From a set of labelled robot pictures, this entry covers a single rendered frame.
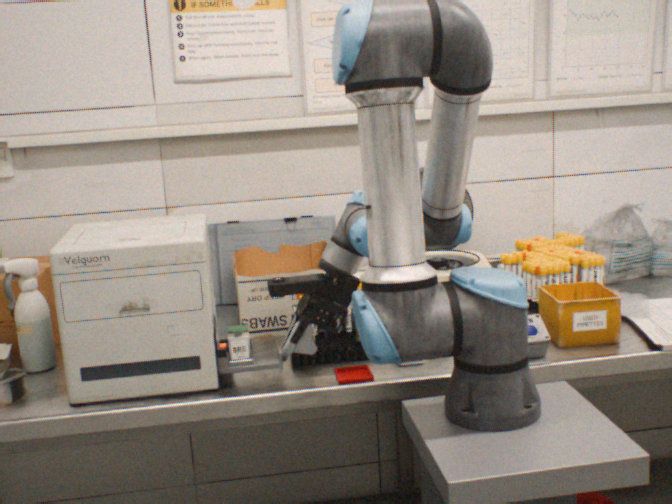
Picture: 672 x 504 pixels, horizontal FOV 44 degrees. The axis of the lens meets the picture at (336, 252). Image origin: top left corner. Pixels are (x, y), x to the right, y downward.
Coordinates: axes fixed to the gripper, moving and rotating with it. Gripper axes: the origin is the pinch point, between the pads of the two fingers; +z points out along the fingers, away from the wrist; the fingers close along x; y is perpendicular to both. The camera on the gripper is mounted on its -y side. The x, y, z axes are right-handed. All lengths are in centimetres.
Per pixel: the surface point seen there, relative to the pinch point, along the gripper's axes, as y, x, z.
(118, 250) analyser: -36.6, -4.3, -6.8
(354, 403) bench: 15.1, -8.3, 1.1
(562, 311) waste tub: 48, -1, -31
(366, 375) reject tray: 15.8, -4.8, -3.9
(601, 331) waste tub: 57, -2, -31
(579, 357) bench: 53, -7, -25
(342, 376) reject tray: 11.9, -4.0, -1.6
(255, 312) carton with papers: -4.2, 25.0, 0.9
